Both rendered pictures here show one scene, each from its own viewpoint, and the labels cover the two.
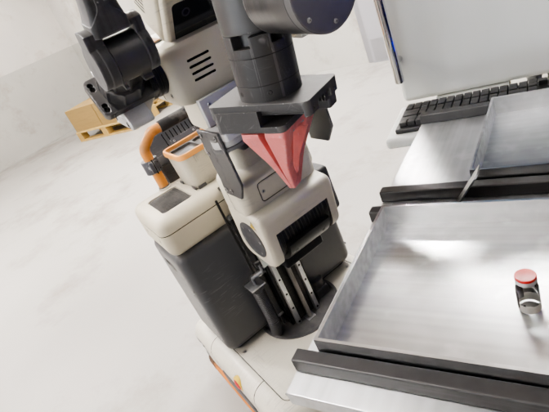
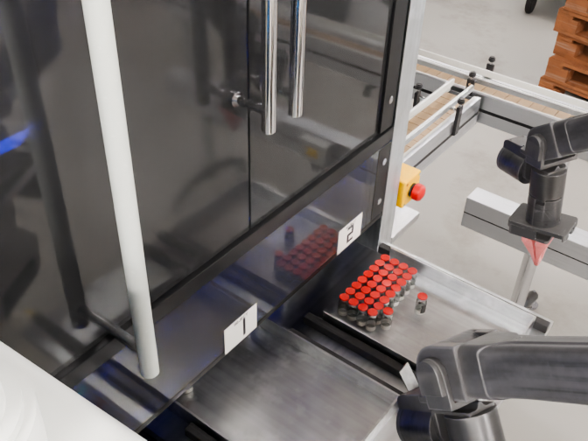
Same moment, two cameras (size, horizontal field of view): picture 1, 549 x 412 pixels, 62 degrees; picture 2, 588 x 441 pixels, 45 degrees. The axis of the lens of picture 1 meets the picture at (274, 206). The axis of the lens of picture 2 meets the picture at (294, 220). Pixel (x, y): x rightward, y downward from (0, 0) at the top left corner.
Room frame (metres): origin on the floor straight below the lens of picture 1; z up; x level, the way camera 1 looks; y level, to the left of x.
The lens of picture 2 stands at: (1.36, -0.55, 1.93)
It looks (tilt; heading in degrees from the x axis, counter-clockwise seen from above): 38 degrees down; 176
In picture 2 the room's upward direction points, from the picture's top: 2 degrees clockwise
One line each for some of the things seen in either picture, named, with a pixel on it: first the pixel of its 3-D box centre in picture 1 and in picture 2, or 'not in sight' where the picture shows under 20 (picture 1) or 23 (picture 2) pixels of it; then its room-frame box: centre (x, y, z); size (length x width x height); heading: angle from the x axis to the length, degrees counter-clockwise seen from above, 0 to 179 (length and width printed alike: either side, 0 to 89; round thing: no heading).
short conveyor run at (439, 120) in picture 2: not in sight; (404, 140); (-0.28, -0.13, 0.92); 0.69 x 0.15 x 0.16; 140
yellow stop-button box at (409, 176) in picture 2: not in sight; (398, 184); (0.03, -0.21, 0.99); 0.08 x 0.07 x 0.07; 50
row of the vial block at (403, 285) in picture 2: not in sight; (391, 297); (0.31, -0.26, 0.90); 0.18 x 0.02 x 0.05; 139
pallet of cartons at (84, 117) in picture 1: (113, 96); not in sight; (7.26, 1.54, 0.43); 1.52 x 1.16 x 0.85; 38
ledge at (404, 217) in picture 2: not in sight; (381, 216); (-0.01, -0.23, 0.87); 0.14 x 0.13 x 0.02; 50
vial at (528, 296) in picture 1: (528, 293); (421, 304); (0.33, -0.20, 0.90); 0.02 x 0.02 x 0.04
